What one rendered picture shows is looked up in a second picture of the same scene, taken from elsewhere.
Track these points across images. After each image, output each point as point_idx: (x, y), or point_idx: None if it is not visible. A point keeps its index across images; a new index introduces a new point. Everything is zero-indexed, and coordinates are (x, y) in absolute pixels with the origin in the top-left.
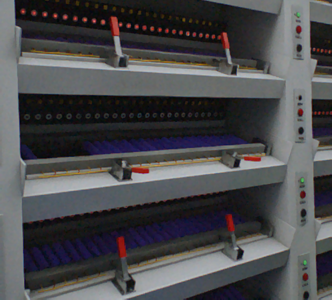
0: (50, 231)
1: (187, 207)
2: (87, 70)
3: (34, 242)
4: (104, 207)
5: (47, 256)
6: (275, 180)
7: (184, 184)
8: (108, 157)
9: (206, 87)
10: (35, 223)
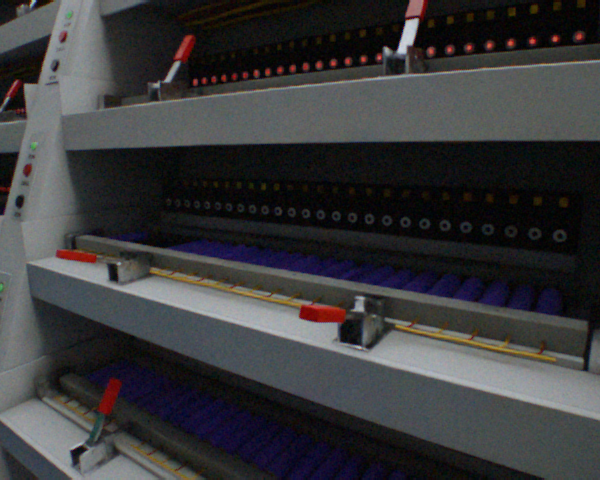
0: (168, 357)
1: (396, 443)
2: (110, 112)
3: (141, 357)
4: (90, 314)
5: (122, 376)
6: (557, 472)
7: (196, 330)
8: (147, 249)
9: (302, 117)
10: None
